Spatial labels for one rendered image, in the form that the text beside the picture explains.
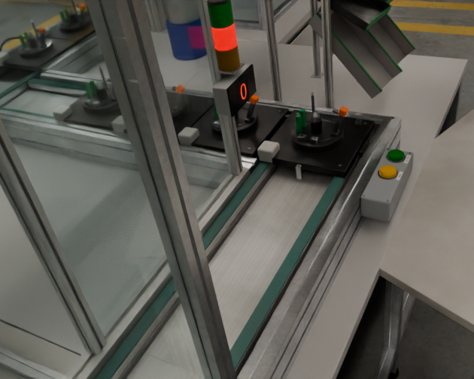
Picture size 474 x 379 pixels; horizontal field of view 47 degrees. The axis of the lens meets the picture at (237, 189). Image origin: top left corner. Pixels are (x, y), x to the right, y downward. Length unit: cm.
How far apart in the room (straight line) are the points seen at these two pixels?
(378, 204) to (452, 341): 105
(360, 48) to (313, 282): 81
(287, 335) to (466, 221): 58
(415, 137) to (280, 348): 87
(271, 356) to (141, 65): 68
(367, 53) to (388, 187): 51
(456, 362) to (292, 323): 122
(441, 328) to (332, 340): 116
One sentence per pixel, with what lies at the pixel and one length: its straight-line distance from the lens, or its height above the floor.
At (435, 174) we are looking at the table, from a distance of 155.
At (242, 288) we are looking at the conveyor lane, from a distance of 119.
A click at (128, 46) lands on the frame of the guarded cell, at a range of 44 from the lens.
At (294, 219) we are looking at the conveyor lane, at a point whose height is 92.
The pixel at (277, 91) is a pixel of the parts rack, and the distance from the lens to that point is 171.
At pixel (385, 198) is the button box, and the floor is 96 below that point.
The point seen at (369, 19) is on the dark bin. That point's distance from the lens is 158.
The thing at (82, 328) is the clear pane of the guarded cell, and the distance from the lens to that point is 49.
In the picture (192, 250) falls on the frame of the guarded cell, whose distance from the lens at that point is 57.
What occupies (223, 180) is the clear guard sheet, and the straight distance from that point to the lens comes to 137.
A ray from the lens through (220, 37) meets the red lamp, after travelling 120.
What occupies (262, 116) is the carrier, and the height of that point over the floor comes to 97.
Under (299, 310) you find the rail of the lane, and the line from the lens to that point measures 108.
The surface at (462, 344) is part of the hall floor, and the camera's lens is 225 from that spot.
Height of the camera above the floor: 180
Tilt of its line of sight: 38 degrees down
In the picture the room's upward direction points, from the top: 10 degrees counter-clockwise
